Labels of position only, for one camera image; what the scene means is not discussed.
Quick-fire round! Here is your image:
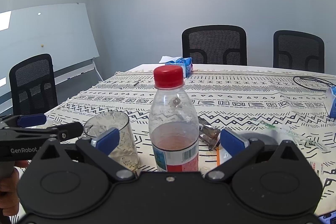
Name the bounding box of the clear plastic bottle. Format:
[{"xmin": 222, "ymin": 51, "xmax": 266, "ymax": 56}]
[{"xmin": 148, "ymin": 86, "xmax": 200, "ymax": 173}]

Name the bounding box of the patterned white tablecloth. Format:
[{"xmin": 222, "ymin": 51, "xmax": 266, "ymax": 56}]
[{"xmin": 43, "ymin": 64, "xmax": 336, "ymax": 222}]

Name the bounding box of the blue and white box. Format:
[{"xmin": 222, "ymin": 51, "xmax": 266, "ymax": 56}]
[{"xmin": 326, "ymin": 86, "xmax": 336, "ymax": 119}]

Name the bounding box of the clear plastic wrapper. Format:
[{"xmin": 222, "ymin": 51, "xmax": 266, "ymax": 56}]
[{"xmin": 248, "ymin": 117, "xmax": 320, "ymax": 152}]

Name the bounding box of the brown foil wrapper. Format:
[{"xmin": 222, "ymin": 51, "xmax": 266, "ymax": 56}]
[{"xmin": 197, "ymin": 116, "xmax": 222, "ymax": 152}]

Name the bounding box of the smartphone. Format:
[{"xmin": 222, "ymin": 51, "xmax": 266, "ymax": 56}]
[{"xmin": 318, "ymin": 212, "xmax": 336, "ymax": 224}]

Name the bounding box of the grey round lid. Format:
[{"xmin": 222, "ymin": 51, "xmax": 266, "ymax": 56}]
[{"xmin": 240, "ymin": 132, "xmax": 279, "ymax": 147}]

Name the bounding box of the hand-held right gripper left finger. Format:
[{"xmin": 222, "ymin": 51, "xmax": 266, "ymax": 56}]
[{"xmin": 29, "ymin": 127, "xmax": 137, "ymax": 181}]

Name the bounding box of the white whiteboard stand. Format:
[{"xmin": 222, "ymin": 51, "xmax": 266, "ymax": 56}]
[{"xmin": 54, "ymin": 57, "xmax": 105, "ymax": 84}]

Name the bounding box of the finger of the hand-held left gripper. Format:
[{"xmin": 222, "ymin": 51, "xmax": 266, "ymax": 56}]
[
  {"xmin": 0, "ymin": 113, "xmax": 47, "ymax": 128},
  {"xmin": 0, "ymin": 122, "xmax": 84, "ymax": 141}
]

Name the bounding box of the blue tissue pack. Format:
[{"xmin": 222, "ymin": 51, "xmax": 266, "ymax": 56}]
[{"xmin": 158, "ymin": 55, "xmax": 194, "ymax": 78}]

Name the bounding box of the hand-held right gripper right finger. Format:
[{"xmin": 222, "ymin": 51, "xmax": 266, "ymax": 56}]
[{"xmin": 205, "ymin": 128, "xmax": 308, "ymax": 183}]

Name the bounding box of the clear glass cup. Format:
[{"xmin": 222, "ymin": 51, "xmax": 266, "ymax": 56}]
[{"xmin": 83, "ymin": 111, "xmax": 141, "ymax": 172}]

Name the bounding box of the person's left hand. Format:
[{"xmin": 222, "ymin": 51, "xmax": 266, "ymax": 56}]
[{"xmin": 0, "ymin": 160, "xmax": 30, "ymax": 217}]

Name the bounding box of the black mesh office chair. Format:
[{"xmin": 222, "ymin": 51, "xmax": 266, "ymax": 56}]
[
  {"xmin": 9, "ymin": 53, "xmax": 59, "ymax": 117},
  {"xmin": 273, "ymin": 30, "xmax": 325, "ymax": 74},
  {"xmin": 182, "ymin": 25, "xmax": 248, "ymax": 66}
]

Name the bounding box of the white whiteboard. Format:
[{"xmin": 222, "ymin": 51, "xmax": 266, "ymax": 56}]
[{"xmin": 0, "ymin": 3, "xmax": 100, "ymax": 88}]

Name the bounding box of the black cable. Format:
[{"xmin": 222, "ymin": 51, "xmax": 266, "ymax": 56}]
[{"xmin": 293, "ymin": 75, "xmax": 336, "ymax": 93}]

